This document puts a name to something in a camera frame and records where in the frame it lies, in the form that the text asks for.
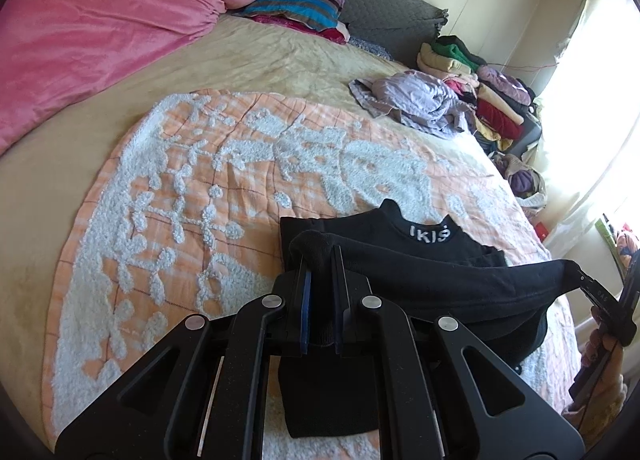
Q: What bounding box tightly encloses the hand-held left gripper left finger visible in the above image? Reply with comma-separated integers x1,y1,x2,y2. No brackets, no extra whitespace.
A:
55,257,313,460

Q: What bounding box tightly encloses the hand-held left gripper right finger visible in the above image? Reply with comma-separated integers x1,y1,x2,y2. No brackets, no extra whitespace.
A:
331,245,586,460

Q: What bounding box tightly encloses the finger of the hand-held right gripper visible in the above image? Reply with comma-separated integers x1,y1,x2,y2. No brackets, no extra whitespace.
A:
574,265,625,323

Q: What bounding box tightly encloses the black sweater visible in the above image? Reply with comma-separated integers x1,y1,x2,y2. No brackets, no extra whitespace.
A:
277,198,583,438

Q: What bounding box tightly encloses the beige bag of clothes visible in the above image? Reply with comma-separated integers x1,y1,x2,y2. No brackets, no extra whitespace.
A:
490,152,548,210

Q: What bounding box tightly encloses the pile of folded clothes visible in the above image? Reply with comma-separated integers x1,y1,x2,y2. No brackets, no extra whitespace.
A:
417,35,538,153

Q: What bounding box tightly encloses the person's right hand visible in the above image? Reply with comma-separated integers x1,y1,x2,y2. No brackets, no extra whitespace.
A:
560,305,627,433

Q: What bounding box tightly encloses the green windowsill mat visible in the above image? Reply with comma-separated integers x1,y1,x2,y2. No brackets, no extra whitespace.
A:
595,217,621,261

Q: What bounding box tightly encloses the orange white tufted blanket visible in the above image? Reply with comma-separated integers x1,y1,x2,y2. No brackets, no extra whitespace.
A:
42,89,586,460

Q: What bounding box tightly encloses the dark grey bedside cabinet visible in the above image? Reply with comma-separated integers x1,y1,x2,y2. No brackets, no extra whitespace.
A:
515,115,543,156

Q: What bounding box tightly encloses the white curtain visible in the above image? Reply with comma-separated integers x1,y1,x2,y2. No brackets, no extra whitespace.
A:
520,0,640,251

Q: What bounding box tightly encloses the lilac crumpled garment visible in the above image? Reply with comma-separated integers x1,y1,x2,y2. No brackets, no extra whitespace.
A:
348,71,478,141

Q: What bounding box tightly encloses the bed with beige sheet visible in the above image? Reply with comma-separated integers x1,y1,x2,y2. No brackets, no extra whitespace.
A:
0,15,586,460

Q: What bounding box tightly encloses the blue floral cloth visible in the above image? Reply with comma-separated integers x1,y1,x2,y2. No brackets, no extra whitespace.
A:
347,35,393,61

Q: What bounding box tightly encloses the magenta pillow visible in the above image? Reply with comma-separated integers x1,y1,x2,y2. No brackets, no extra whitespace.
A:
250,15,351,46

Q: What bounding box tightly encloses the striped pillow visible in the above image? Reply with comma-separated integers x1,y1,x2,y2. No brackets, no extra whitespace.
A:
232,0,346,33

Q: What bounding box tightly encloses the grey quilted headboard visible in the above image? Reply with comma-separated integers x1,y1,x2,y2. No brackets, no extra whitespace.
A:
180,0,448,61

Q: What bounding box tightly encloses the pink blanket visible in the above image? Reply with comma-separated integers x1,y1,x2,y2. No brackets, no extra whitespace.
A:
0,0,271,156

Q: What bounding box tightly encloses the red cable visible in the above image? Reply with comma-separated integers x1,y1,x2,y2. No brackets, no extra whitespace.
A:
487,57,557,73

